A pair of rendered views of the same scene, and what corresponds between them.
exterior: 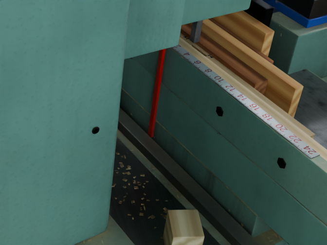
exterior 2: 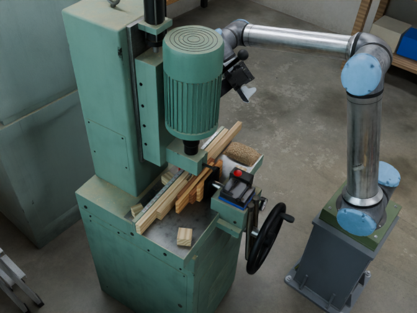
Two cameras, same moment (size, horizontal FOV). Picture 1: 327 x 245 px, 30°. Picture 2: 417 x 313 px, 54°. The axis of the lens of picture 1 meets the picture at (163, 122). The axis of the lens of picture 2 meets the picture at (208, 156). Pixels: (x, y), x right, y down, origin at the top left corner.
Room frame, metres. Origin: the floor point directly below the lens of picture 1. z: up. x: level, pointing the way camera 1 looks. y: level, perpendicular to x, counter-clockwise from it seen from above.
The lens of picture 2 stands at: (0.38, -1.03, 2.07)
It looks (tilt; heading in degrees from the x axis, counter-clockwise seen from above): 44 degrees down; 70
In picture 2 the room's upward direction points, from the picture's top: 4 degrees clockwise
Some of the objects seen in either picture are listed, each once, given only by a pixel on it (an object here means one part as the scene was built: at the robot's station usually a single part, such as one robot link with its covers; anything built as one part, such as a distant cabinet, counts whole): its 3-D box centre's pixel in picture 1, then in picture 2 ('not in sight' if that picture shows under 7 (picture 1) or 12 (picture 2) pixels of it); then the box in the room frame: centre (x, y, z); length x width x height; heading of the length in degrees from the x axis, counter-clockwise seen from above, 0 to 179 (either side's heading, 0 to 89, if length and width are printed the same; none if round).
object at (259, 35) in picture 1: (223, 30); (209, 181); (0.74, -0.06, 0.94); 0.16 x 0.02 x 0.08; 41
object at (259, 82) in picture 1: (198, 51); (196, 180); (0.70, -0.03, 0.92); 0.23 x 0.02 x 0.04; 41
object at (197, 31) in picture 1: (197, 23); not in sight; (0.68, -0.02, 0.97); 0.01 x 0.01 x 0.05; 41
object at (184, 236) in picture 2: not in sight; (184, 236); (0.59, -0.26, 0.92); 0.05 x 0.04 x 0.04; 157
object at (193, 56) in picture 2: not in sight; (192, 85); (0.68, -0.02, 1.35); 0.18 x 0.18 x 0.31
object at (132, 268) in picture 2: not in sight; (167, 248); (0.60, 0.07, 0.36); 0.58 x 0.45 x 0.71; 131
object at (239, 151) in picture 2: not in sight; (242, 150); (0.93, 0.08, 0.92); 0.14 x 0.09 x 0.04; 131
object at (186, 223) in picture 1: (183, 236); (138, 211); (0.47, -0.04, 0.82); 0.04 x 0.03 x 0.04; 13
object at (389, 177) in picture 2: not in sight; (375, 184); (1.46, -0.15, 0.81); 0.17 x 0.15 x 0.18; 38
